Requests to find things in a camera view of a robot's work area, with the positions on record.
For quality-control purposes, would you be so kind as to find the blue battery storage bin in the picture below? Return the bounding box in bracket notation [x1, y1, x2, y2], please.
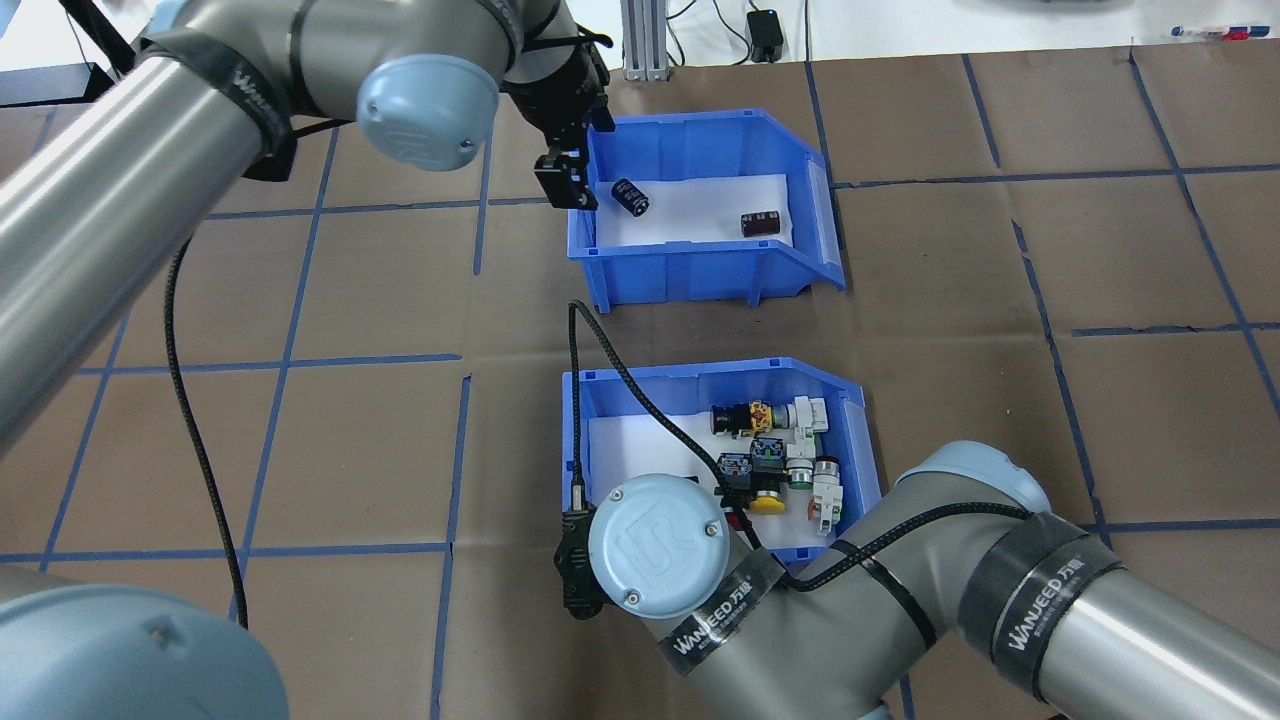
[566, 108, 847, 313]

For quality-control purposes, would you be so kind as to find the blue switch storage bin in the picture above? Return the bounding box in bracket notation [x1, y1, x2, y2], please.
[560, 357, 885, 576]

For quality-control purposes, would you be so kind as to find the black power adapter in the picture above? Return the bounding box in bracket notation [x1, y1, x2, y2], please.
[745, 8, 786, 63]

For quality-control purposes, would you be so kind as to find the red mushroom push button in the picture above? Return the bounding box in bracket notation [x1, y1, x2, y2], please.
[716, 452, 758, 531]

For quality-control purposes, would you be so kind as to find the red lens pilot light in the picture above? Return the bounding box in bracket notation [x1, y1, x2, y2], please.
[808, 455, 847, 537]

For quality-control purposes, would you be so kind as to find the black diagonal rod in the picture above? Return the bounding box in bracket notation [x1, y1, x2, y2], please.
[58, 0, 141, 76]

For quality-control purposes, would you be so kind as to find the aluminium profile post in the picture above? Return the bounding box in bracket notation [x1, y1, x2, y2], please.
[620, 0, 681, 83]

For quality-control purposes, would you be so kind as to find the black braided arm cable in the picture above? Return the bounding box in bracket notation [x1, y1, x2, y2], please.
[566, 300, 1036, 601]
[163, 235, 251, 631]

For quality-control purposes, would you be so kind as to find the black knob selector switch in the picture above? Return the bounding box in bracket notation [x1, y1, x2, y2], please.
[711, 397, 829, 437]

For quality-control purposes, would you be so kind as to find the yellow push button switch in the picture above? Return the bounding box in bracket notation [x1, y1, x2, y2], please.
[748, 437, 791, 517]

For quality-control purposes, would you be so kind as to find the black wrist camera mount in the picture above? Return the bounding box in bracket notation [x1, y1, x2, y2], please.
[553, 508, 607, 623]

